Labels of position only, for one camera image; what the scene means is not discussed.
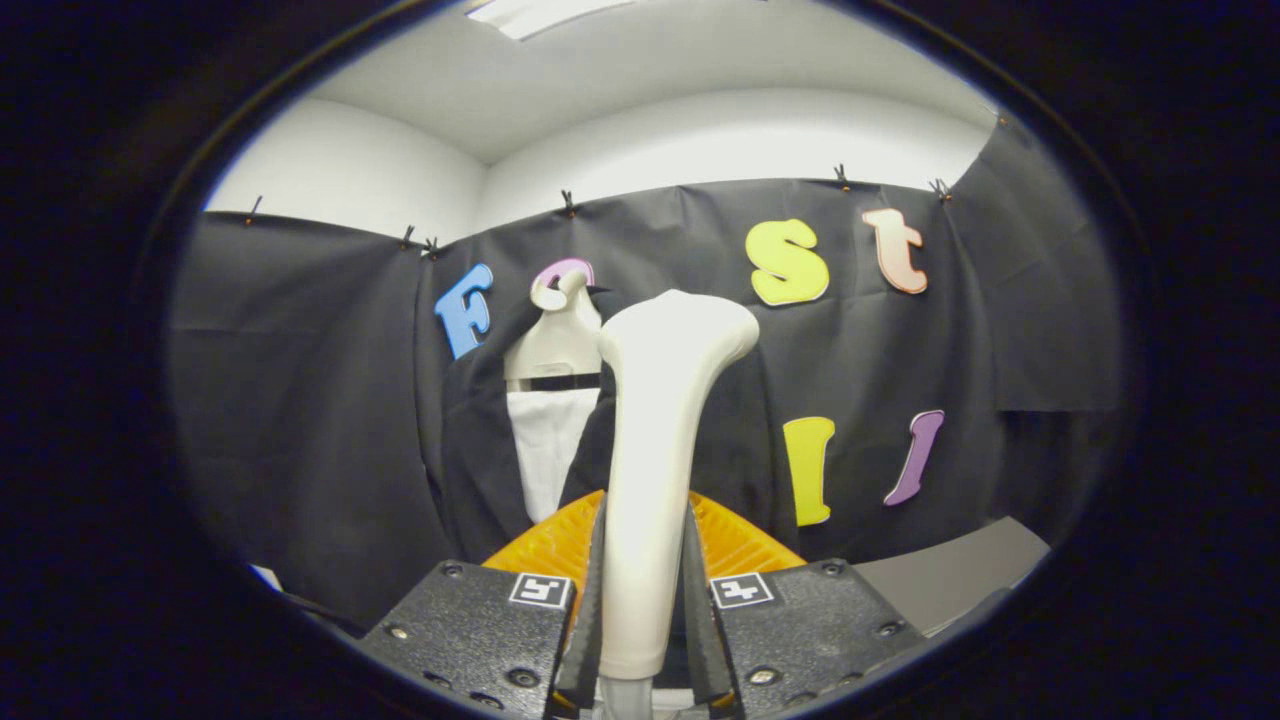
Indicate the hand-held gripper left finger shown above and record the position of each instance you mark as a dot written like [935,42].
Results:
[590,640]

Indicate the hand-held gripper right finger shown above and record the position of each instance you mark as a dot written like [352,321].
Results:
[700,640]

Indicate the white garment steamer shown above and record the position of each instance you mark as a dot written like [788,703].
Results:
[660,450]

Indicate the white shirt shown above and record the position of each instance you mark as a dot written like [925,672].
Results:
[545,450]

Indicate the black blazer jacket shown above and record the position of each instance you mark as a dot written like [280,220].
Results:
[480,450]

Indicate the grey cabinet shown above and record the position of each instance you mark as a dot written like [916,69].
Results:
[950,575]

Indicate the cream plastic hanger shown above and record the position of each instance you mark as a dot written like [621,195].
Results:
[560,340]

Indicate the black backdrop cloth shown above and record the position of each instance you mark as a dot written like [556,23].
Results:
[300,400]

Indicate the row of black clips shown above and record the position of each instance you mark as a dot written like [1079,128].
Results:
[568,203]

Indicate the ceiling light panel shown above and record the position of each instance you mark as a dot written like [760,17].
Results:
[530,15]

